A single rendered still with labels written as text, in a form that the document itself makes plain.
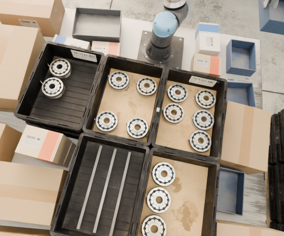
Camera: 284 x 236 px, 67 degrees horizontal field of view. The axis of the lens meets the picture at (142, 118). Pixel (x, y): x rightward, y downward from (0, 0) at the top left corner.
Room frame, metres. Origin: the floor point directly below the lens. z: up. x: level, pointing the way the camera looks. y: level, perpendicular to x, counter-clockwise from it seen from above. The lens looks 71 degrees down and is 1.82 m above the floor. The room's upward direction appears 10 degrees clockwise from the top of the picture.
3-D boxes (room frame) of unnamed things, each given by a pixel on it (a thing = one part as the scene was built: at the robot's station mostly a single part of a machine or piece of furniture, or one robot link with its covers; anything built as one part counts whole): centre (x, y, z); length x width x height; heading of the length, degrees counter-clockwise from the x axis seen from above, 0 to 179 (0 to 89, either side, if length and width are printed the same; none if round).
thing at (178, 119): (0.39, -0.15, 0.86); 0.10 x 0.10 x 0.01
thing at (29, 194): (-0.07, 0.44, 0.78); 0.30 x 0.22 x 0.16; 92
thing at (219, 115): (0.38, -0.22, 0.87); 0.40 x 0.30 x 0.11; 177
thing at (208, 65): (0.75, -0.32, 0.74); 0.16 x 0.12 x 0.07; 90
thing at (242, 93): (0.60, -0.49, 0.73); 0.20 x 0.15 x 0.07; 97
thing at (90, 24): (0.89, 0.35, 0.77); 0.27 x 0.20 x 0.05; 98
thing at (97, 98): (0.40, 0.08, 0.87); 0.40 x 0.30 x 0.11; 177
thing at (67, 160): (0.13, 0.40, 0.74); 0.16 x 0.12 x 0.07; 84
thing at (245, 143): (0.34, -0.50, 0.78); 0.30 x 0.22 x 0.16; 175
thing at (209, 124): (0.38, -0.29, 0.86); 0.10 x 0.10 x 0.01
